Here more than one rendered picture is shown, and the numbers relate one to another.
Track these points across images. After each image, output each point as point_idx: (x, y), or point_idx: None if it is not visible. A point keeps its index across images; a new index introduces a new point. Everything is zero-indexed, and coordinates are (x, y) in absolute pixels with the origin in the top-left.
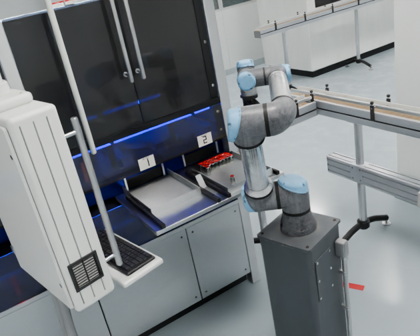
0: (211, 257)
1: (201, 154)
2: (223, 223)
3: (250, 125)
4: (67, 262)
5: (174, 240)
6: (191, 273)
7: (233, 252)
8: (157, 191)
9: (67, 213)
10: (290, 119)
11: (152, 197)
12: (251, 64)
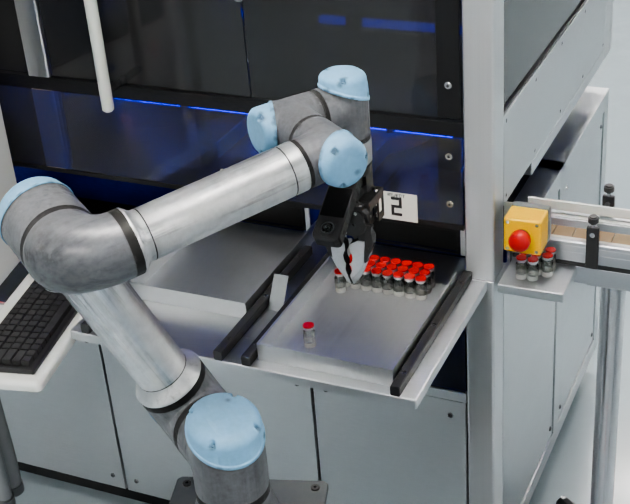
0: (365, 473)
1: (418, 235)
2: (412, 421)
3: (9, 235)
4: None
5: None
6: (306, 470)
7: (425, 500)
8: (233, 255)
9: None
10: (68, 277)
11: (202, 262)
12: (339, 91)
